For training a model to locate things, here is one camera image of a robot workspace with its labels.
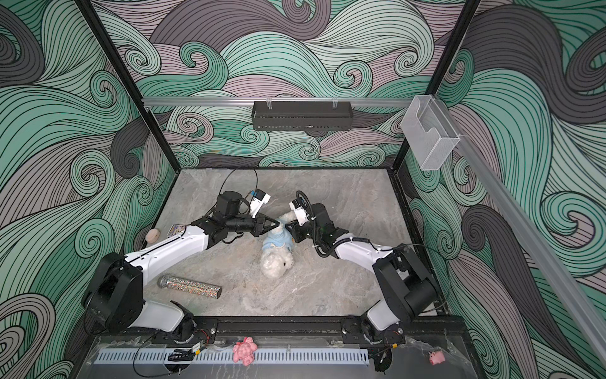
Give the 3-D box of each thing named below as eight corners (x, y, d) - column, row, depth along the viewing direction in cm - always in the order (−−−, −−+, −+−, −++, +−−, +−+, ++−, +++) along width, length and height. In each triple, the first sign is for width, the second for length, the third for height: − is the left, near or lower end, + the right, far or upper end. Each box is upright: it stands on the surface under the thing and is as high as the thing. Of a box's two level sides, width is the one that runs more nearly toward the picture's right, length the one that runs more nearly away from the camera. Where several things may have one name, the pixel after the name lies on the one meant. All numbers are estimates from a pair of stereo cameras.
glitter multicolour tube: (161, 287, 84) (156, 283, 81) (166, 278, 86) (161, 274, 83) (219, 300, 81) (215, 296, 78) (223, 290, 83) (220, 286, 80)
